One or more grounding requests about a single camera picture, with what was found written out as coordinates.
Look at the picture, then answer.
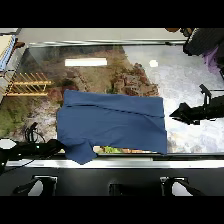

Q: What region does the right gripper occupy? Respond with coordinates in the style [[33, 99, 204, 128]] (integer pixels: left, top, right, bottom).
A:
[[169, 102, 202, 126]]

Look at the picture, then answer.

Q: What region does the blue T-shirt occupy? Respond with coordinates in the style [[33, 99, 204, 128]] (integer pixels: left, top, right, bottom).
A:
[[56, 89, 168, 166]]

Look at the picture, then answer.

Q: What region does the purple garment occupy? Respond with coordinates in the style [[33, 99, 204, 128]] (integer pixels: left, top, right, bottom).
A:
[[203, 45, 222, 74]]

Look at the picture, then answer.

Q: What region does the light blue garment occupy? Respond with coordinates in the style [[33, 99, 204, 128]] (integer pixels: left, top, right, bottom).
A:
[[0, 34, 17, 73]]

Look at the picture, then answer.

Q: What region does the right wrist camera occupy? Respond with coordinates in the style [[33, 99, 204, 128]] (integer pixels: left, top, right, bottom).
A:
[[198, 83, 213, 106]]

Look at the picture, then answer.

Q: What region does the silver frame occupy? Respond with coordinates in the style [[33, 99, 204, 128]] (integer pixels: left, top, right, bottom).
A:
[[0, 28, 224, 197]]

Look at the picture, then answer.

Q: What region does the black cable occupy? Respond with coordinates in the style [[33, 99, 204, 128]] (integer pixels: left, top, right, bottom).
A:
[[24, 121, 47, 145]]

